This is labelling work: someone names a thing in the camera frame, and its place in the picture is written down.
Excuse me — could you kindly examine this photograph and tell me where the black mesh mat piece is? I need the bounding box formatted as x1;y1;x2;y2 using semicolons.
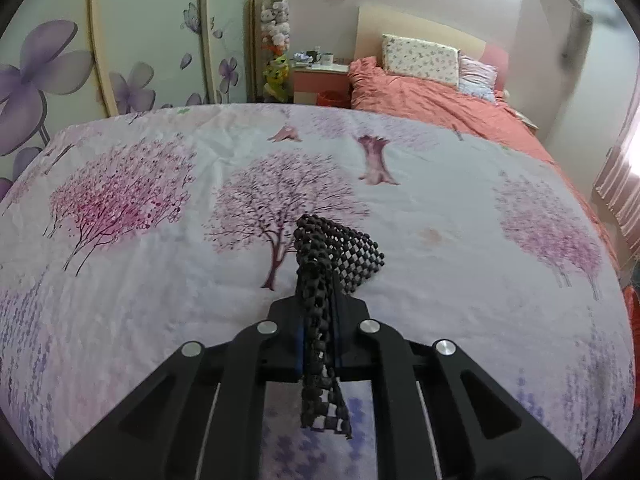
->
291;214;386;441

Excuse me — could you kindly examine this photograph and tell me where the small red basket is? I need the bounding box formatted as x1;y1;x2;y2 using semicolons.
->
316;90;351;109

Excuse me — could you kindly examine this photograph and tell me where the beige and pink headboard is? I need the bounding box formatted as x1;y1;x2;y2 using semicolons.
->
354;2;510;93

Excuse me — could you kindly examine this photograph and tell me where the floral pillow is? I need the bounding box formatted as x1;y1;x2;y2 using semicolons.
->
381;34;461;86

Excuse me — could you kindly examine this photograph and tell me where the clear tube of plush toys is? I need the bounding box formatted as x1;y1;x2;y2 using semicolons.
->
260;0;293;56

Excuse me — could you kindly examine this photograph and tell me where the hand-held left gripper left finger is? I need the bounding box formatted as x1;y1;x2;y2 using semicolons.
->
55;297;304;480

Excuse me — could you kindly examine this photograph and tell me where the tree print sheet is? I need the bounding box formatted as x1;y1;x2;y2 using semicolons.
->
0;102;632;480

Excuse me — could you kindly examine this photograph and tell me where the pink striped pillow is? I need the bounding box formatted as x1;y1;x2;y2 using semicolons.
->
457;55;498;103

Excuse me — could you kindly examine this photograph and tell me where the yellow plush toy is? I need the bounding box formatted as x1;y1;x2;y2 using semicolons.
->
262;55;292;103

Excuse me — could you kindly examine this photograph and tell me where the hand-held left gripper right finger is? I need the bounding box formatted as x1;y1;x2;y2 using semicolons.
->
335;294;584;480

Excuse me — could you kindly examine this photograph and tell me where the salmon duvet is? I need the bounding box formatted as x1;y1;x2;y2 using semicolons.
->
347;56;618;261

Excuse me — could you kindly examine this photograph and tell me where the flower print wardrobe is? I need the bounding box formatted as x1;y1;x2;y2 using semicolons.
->
0;0;256;201

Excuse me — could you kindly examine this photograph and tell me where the pink nightstand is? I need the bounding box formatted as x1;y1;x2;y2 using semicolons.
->
292;62;351;107

